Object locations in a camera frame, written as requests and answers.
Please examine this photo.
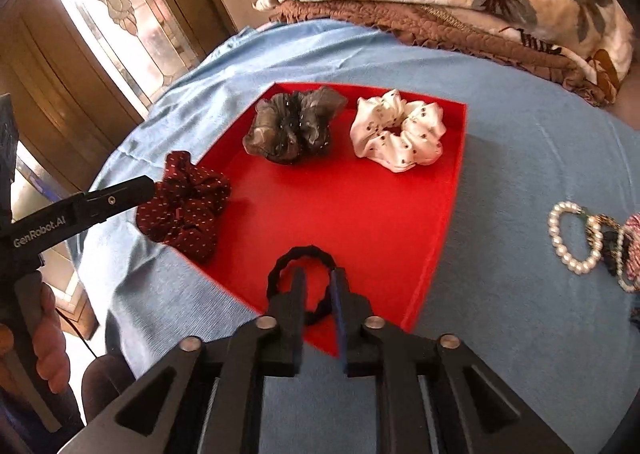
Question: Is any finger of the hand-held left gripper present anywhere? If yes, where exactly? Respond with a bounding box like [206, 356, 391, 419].
[85, 175, 157, 227]

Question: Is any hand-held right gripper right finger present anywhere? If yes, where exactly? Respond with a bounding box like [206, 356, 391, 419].
[330, 267, 574, 454]

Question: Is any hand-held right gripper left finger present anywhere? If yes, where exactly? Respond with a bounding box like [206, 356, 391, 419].
[59, 267, 307, 454]

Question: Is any black braided hair tie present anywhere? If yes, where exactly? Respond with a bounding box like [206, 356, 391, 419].
[266, 244, 337, 326]

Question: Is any maroon dotted scrunchie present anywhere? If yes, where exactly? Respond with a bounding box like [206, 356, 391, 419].
[136, 151, 232, 263]

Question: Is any red tray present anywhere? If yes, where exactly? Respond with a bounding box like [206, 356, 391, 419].
[187, 82, 469, 354]

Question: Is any white pearl bracelet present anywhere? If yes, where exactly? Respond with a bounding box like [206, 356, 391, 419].
[547, 201, 603, 276]

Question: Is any pink pearl bracelet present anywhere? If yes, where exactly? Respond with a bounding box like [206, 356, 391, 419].
[615, 213, 640, 293]

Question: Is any person's left hand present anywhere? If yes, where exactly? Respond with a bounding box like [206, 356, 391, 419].
[30, 283, 68, 395]

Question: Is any dark cloth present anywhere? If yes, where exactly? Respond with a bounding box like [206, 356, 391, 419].
[81, 353, 137, 427]

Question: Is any white dotted satin scrunchie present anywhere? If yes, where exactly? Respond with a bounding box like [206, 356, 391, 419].
[349, 89, 446, 173]

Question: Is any grey sheer scrunchie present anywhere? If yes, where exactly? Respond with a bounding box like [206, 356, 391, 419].
[242, 86, 348, 166]

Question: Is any stained glass door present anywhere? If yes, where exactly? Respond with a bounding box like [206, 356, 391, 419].
[0, 0, 236, 190]

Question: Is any blue bed sheet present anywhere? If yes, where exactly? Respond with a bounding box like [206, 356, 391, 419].
[67, 19, 640, 454]

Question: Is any brown ruffled blanket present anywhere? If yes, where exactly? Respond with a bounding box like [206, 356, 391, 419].
[270, 0, 613, 108]

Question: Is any black cable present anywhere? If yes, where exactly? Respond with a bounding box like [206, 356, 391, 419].
[59, 311, 100, 361]

